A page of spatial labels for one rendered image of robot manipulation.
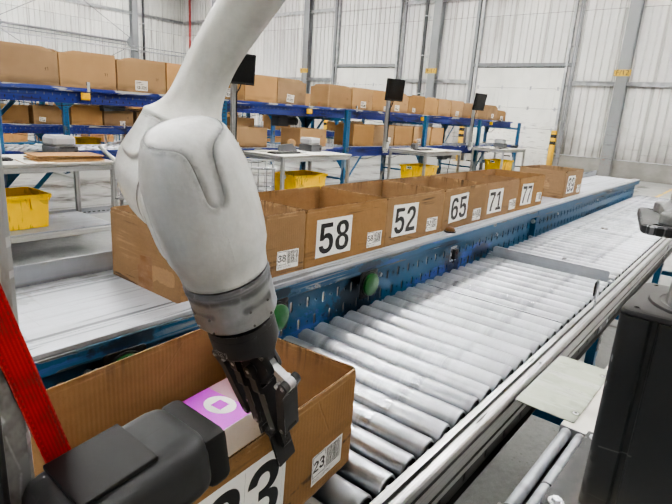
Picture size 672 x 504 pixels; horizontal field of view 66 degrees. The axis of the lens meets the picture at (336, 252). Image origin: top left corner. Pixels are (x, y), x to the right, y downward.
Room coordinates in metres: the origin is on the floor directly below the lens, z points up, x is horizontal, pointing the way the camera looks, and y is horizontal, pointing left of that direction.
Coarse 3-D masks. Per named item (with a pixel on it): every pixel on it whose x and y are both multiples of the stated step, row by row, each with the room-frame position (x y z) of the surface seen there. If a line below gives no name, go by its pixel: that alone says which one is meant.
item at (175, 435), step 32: (160, 416) 0.32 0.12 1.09; (192, 416) 0.32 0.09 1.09; (96, 448) 0.28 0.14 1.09; (128, 448) 0.28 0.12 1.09; (160, 448) 0.29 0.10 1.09; (192, 448) 0.29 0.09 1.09; (224, 448) 0.31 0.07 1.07; (32, 480) 0.26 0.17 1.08; (64, 480) 0.26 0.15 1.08; (96, 480) 0.26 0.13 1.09; (128, 480) 0.26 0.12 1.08; (160, 480) 0.27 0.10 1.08; (192, 480) 0.29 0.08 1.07
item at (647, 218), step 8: (640, 208) 0.79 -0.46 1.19; (648, 208) 0.80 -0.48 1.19; (640, 216) 0.71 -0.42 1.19; (648, 216) 0.70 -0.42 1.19; (656, 216) 0.71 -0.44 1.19; (640, 224) 0.65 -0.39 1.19; (648, 224) 0.63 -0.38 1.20; (656, 224) 0.64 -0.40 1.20; (648, 232) 0.62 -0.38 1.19; (656, 232) 0.62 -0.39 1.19; (664, 232) 0.61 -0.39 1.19
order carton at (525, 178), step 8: (504, 176) 2.62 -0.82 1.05; (512, 176) 2.99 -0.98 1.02; (520, 176) 2.96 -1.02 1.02; (528, 176) 2.93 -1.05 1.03; (536, 176) 2.75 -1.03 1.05; (544, 176) 2.86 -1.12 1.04; (520, 184) 2.58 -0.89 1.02; (536, 184) 2.77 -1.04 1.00; (520, 192) 2.59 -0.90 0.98; (536, 192) 2.79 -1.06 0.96; (520, 200) 2.61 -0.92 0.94; (520, 208) 2.62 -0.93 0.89
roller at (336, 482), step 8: (328, 480) 0.69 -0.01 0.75; (336, 480) 0.69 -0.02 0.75; (344, 480) 0.69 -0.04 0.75; (320, 488) 0.68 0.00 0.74; (328, 488) 0.68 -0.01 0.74; (336, 488) 0.67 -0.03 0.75; (344, 488) 0.67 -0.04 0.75; (352, 488) 0.67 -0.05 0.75; (312, 496) 0.69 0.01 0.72; (320, 496) 0.68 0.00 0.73; (328, 496) 0.67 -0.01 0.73; (336, 496) 0.66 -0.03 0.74; (344, 496) 0.66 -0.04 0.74; (352, 496) 0.66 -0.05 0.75; (360, 496) 0.66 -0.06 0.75; (368, 496) 0.66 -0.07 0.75
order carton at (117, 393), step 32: (160, 352) 0.77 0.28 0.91; (192, 352) 0.83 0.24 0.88; (288, 352) 0.81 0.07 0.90; (64, 384) 0.63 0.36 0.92; (96, 384) 0.67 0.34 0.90; (128, 384) 0.72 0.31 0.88; (160, 384) 0.77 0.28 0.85; (192, 384) 0.82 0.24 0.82; (320, 384) 0.77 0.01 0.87; (352, 384) 0.73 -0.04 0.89; (64, 416) 0.63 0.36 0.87; (96, 416) 0.67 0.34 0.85; (128, 416) 0.72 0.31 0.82; (320, 416) 0.65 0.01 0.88; (32, 448) 0.52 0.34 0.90; (256, 448) 0.54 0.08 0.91; (320, 448) 0.66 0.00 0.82; (224, 480) 0.49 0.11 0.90; (288, 480) 0.60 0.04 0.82; (320, 480) 0.67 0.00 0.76
